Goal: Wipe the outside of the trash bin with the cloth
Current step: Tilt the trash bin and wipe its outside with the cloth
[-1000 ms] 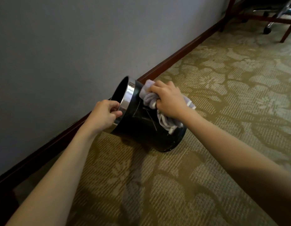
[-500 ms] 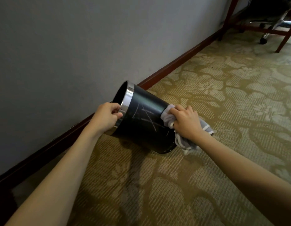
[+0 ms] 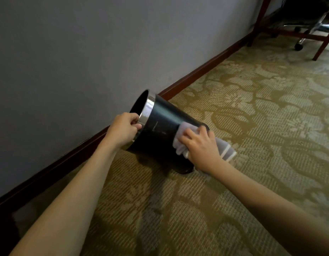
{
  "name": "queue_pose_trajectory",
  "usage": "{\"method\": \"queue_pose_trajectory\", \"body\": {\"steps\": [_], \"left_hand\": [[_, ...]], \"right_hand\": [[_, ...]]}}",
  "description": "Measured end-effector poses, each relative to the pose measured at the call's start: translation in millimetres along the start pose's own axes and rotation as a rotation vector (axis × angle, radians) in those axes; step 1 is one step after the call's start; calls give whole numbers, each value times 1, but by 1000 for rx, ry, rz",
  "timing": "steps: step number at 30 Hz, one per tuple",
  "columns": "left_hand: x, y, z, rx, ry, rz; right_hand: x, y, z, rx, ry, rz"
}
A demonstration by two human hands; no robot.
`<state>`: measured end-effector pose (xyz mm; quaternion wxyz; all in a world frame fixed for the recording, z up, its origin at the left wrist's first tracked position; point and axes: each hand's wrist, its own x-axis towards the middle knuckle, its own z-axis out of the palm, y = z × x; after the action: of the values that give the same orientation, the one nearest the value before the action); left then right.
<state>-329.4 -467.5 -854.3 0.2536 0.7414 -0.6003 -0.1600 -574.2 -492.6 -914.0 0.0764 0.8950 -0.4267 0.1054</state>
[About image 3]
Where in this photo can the person's right hand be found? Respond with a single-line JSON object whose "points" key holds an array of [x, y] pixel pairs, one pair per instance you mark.
{"points": [[204, 150]]}

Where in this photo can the office chair wheeled base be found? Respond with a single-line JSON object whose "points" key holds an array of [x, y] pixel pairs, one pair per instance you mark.
{"points": [[299, 46]]}

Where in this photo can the grey cleaning cloth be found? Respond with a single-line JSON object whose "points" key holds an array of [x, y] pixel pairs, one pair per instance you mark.
{"points": [[225, 150]]}

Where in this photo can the black waste bin chrome rim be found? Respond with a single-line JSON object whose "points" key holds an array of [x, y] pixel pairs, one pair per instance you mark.
{"points": [[161, 122]]}

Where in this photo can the dark red wooden desk frame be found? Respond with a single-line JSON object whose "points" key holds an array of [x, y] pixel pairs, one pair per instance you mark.
{"points": [[260, 15]]}

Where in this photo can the dark wooden baseboard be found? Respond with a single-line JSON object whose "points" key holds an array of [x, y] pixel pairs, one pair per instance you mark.
{"points": [[193, 75]]}

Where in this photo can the person's left hand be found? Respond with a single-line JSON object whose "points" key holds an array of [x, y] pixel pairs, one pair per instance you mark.
{"points": [[123, 130]]}

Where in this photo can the dark red wooden cabinet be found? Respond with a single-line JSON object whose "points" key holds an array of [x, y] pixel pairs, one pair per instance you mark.
{"points": [[3, 234]]}

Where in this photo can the person's left forearm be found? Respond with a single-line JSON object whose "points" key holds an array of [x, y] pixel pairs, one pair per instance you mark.
{"points": [[63, 207]]}

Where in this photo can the person's right forearm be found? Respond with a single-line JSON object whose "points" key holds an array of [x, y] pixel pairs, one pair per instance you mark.
{"points": [[281, 213]]}

